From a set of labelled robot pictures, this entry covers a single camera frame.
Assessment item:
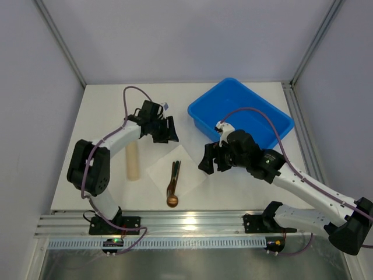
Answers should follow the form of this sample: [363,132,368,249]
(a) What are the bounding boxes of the beige utensil holder case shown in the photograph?
[125,141,140,181]

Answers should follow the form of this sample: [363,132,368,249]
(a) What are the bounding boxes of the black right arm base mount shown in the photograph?
[242,201,286,233]

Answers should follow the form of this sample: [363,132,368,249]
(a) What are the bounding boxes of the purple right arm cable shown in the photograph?
[218,107,373,257]

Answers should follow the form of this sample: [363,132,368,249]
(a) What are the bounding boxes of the aluminium front rail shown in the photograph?
[34,207,330,237]

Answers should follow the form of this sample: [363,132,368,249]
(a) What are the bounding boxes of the aluminium frame post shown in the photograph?
[32,0,87,89]
[290,0,346,88]

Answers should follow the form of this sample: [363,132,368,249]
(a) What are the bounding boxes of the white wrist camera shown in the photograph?
[215,121,235,147]
[160,102,169,111]

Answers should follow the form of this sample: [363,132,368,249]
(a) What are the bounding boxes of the gold knife green handle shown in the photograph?
[173,160,181,180]

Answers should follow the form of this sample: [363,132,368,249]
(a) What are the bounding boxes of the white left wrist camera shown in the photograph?
[160,102,169,111]

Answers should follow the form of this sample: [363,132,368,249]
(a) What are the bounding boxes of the copper spoon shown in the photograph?
[166,178,178,208]

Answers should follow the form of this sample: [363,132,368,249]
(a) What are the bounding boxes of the white slotted cable duct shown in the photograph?
[47,236,267,250]

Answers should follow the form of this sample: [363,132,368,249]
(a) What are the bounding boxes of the gold fork green handle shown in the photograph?
[166,162,175,198]

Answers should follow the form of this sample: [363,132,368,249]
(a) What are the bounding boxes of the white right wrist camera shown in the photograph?
[215,121,235,147]

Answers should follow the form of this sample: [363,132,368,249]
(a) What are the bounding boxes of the aluminium frame post left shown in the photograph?
[32,0,87,89]

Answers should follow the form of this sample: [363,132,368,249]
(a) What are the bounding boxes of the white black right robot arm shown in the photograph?
[198,129,372,256]

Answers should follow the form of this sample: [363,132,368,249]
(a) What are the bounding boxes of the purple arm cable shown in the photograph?
[218,107,373,257]
[80,86,151,257]

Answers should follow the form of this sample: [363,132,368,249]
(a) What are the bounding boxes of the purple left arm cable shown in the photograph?
[80,86,151,257]

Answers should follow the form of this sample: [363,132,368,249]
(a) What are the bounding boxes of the aluminium frame post right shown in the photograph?
[290,0,346,88]

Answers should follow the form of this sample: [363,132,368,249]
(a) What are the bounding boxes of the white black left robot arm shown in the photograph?
[67,100,179,228]

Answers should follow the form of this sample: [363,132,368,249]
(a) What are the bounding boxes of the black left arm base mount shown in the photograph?
[82,212,141,236]

